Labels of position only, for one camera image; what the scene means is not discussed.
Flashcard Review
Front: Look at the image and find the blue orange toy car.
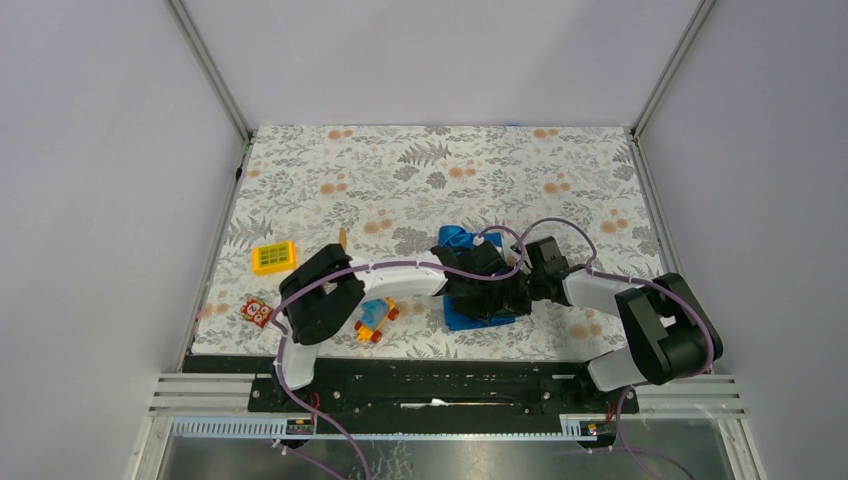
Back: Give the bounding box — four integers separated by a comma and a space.
354, 297, 400, 343

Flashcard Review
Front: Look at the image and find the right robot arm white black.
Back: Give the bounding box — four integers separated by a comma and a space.
526, 237, 723, 412

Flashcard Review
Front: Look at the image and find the yellow toy block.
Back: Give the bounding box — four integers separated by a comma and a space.
251, 241, 298, 276

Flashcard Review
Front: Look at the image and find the blue cloth napkin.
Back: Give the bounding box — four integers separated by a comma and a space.
437, 223, 518, 333

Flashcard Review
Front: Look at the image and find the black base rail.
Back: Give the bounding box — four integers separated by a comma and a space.
248, 358, 639, 434

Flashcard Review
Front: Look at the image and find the floral tablecloth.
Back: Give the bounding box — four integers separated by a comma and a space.
191, 125, 665, 356

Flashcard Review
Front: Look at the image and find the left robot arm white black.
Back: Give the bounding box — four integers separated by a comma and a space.
270, 241, 532, 411

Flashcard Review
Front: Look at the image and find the red owl toy block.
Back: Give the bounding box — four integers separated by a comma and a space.
240, 297, 273, 328

